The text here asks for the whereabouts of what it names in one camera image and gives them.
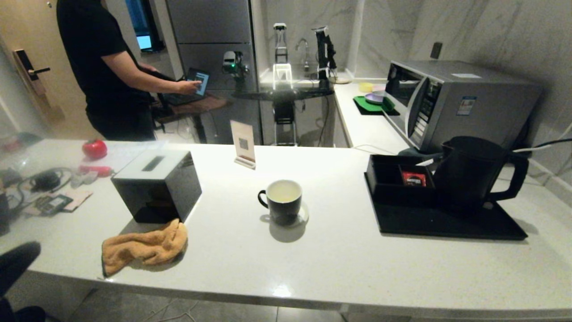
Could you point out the white base cabinet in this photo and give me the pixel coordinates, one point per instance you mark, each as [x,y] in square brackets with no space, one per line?
[342,129]

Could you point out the black serving tray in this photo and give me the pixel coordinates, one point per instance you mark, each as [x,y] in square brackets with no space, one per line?
[447,223]

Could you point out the chrome faucet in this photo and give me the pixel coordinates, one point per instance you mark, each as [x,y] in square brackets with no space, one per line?
[306,58]

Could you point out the dark wall socket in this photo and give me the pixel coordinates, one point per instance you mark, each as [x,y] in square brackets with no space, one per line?
[436,50]

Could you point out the crumpled white wrapper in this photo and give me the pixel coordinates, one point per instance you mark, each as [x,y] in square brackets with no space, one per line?
[82,179]

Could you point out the blue lit monitor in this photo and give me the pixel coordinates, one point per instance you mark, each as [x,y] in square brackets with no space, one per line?
[144,41]

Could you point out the beige round plate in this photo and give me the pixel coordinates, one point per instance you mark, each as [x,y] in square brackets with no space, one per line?
[342,81]

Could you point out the black background robot arm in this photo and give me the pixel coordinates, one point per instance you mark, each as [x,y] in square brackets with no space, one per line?
[322,53]

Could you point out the grey refrigerator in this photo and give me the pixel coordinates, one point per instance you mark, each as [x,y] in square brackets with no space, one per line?
[210,22]

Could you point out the black round tabletop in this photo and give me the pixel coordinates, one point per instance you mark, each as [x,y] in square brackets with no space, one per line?
[286,94]

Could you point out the black computer mouse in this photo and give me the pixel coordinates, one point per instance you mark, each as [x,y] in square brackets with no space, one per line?
[46,181]

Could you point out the white sachet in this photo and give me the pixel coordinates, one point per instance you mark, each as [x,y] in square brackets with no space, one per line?
[424,162]

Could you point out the open laptop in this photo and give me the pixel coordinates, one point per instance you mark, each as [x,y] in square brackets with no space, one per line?
[201,80]

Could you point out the black electric kettle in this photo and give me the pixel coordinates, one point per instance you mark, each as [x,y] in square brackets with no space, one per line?
[469,174]

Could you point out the green mat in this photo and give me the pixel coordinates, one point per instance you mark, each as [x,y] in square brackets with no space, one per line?
[364,106]

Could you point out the small wooden table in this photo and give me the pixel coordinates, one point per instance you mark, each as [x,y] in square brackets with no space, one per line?
[201,105]

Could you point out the yellow bowl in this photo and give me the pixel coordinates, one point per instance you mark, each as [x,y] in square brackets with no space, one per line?
[365,87]

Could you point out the red tea packet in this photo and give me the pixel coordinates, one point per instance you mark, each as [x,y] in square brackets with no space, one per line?
[414,179]

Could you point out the black device green light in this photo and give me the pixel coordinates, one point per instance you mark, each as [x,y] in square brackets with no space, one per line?
[230,60]

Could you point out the white glowing frame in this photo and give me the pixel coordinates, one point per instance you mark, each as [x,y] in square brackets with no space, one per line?
[282,65]

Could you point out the silver microwave oven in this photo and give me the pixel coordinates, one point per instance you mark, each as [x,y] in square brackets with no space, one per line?
[482,112]

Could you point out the orange cloth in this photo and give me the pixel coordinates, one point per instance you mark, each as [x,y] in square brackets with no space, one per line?
[143,248]

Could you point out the dark green sachet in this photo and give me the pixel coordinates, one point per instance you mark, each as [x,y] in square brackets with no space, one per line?
[56,203]

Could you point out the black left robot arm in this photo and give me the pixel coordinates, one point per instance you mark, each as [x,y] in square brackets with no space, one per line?
[15,264]

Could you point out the man in black shirt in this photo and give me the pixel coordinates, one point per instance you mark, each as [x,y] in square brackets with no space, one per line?
[98,53]

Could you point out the black table pedestal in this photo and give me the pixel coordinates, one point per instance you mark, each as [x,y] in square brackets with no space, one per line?
[284,112]

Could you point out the grey background robot arm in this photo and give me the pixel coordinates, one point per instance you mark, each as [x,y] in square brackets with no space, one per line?
[280,44]

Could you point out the black mug white inside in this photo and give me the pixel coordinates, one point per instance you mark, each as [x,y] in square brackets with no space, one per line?
[281,208]

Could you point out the purple plate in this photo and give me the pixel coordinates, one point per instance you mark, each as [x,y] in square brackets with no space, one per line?
[369,98]

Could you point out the small grey bowl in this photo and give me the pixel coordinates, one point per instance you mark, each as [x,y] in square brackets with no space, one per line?
[380,94]

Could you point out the black tissue box white lid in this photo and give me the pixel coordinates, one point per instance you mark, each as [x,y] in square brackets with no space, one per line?
[156,192]

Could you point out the pink bowl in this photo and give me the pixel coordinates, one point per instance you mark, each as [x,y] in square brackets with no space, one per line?
[380,87]

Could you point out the red chili pepper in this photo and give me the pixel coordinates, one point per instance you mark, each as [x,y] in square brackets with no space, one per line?
[96,170]

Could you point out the QR code table sign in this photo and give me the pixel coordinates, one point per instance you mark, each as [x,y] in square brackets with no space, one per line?
[243,138]

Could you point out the black compartment organizer box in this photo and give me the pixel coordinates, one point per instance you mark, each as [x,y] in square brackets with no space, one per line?
[384,188]

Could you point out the red tomato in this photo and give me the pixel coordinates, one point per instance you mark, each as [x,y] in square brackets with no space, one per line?
[94,149]

